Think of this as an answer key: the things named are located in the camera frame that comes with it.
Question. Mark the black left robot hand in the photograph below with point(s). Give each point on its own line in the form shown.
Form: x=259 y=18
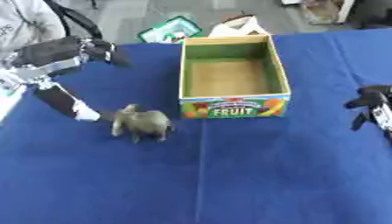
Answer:
x=48 y=51

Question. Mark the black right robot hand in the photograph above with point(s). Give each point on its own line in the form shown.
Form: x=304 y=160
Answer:
x=371 y=97

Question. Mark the tan cardboard box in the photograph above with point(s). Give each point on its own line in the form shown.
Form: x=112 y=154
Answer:
x=324 y=11

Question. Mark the green and white box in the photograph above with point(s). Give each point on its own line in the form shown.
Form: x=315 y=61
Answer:
x=171 y=30

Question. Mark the cardboard box with green inside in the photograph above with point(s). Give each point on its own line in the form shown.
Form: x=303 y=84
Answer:
x=232 y=78

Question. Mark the person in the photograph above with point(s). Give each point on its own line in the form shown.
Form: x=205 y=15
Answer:
x=28 y=20

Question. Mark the grey-green toy elephant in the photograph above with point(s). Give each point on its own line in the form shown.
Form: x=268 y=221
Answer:
x=144 y=122

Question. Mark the white and brown paper bag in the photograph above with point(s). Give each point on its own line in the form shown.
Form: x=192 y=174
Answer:
x=240 y=27

